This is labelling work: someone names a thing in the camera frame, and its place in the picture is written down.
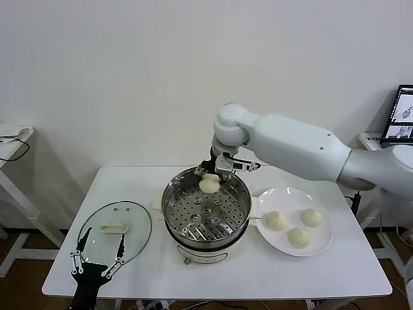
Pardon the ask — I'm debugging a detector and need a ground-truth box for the white round plate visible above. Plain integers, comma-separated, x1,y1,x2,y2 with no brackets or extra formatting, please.
256,186,334,258

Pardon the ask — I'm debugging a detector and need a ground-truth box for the stainless steel steamer basket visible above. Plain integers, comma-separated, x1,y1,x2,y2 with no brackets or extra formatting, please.
152,167,261,245

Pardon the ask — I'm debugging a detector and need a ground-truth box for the glass lid with cream handle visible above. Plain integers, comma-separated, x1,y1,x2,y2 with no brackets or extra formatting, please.
77,200,152,263

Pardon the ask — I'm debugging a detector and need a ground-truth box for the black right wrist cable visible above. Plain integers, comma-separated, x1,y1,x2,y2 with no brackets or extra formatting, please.
234,157,261,172

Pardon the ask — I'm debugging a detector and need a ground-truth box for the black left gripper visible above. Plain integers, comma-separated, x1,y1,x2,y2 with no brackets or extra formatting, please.
69,227,126,310

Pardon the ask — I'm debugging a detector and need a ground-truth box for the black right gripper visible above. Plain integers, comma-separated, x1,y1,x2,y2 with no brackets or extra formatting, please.
195,147,232,187

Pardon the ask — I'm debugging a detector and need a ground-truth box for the white steamed baozi bun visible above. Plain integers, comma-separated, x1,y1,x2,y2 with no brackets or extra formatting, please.
199,173,221,194
300,207,325,229
287,227,313,250
265,211,287,231

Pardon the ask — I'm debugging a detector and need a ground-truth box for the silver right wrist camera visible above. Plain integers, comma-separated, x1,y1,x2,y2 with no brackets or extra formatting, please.
215,154,239,174

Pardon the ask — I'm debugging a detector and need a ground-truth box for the white side table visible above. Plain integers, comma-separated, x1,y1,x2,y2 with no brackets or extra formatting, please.
354,132,413,278
0,124,67,278

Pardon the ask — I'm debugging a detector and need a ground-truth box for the grey laptop computer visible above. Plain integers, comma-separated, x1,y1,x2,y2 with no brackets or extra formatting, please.
379,84,413,145

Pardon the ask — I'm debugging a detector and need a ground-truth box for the black power adapter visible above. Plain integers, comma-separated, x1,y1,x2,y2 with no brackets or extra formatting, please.
345,192,361,216

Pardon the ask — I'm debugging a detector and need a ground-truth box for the thin black cable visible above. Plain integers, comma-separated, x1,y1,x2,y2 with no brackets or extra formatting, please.
0,137,31,161

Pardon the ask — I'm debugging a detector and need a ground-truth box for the white cloth bag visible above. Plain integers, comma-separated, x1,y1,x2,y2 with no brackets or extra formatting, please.
0,121,35,146

